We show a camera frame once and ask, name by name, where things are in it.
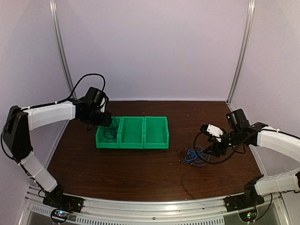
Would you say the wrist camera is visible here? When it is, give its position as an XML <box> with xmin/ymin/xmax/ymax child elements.
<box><xmin>99</xmin><ymin>96</ymin><xmax>109</xmax><ymax>113</ymax></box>
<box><xmin>200</xmin><ymin>124</ymin><xmax>224</xmax><ymax>142</ymax></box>

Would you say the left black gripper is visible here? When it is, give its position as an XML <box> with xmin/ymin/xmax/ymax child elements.
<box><xmin>83</xmin><ymin>107</ymin><xmax>112</xmax><ymax>127</ymax></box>

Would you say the light blue cable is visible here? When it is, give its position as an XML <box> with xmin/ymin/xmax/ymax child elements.
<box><xmin>183</xmin><ymin>145</ymin><xmax>210</xmax><ymax>166</ymax></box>

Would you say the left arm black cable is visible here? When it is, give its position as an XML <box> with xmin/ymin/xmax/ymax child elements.
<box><xmin>0</xmin><ymin>73</ymin><xmax>106</xmax><ymax>160</ymax></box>

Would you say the right aluminium frame post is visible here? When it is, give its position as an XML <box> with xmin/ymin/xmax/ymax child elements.
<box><xmin>226</xmin><ymin>0</ymin><xmax>255</xmax><ymax>105</ymax></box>

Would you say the aluminium frame post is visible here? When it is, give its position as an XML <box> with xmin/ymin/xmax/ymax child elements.
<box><xmin>49</xmin><ymin>0</ymin><xmax>77</xmax><ymax>98</ymax></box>
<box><xmin>226</xmin><ymin>0</ymin><xmax>255</xmax><ymax>105</ymax></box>

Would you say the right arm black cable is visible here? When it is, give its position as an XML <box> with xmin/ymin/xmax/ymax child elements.
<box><xmin>192</xmin><ymin>131</ymin><xmax>247</xmax><ymax>165</ymax></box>

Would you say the front aluminium rail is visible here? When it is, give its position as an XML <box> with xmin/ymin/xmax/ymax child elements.
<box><xmin>16</xmin><ymin>187</ymin><xmax>292</xmax><ymax>225</ymax></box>

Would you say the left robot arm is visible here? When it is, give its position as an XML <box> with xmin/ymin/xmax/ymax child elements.
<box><xmin>0</xmin><ymin>87</ymin><xmax>112</xmax><ymax>208</ymax></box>

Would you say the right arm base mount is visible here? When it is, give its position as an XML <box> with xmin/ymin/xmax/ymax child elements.
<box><xmin>224</xmin><ymin>194</ymin><xmax>264</xmax><ymax>224</ymax></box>

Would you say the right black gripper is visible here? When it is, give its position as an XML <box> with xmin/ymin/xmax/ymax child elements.
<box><xmin>203</xmin><ymin>129</ymin><xmax>241</xmax><ymax>158</ymax></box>

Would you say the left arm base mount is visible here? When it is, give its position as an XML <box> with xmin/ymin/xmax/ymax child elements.
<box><xmin>43</xmin><ymin>194</ymin><xmax>83</xmax><ymax>224</ymax></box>

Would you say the left aluminium frame post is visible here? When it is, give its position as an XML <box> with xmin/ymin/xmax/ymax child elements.
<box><xmin>49</xmin><ymin>0</ymin><xmax>77</xmax><ymax>98</ymax></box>

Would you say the middle green bin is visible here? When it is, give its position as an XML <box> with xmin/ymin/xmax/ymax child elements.
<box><xmin>120</xmin><ymin>117</ymin><xmax>144</xmax><ymax>149</ymax></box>

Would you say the brown cable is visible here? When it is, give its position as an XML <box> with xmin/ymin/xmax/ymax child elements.
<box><xmin>175</xmin><ymin>142</ymin><xmax>190</xmax><ymax>165</ymax></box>

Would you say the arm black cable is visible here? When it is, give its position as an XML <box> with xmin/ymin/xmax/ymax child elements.
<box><xmin>0</xmin><ymin>73</ymin><xmax>106</xmax><ymax>160</ymax></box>
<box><xmin>192</xmin><ymin>131</ymin><xmax>247</xmax><ymax>165</ymax></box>

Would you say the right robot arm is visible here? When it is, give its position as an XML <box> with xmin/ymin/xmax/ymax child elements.
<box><xmin>199</xmin><ymin>109</ymin><xmax>300</xmax><ymax>207</ymax></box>

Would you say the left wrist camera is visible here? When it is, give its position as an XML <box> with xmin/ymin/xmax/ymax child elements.
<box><xmin>99</xmin><ymin>96</ymin><xmax>109</xmax><ymax>113</ymax></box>

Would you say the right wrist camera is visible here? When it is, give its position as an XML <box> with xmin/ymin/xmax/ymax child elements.
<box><xmin>200</xmin><ymin>124</ymin><xmax>224</xmax><ymax>142</ymax></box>

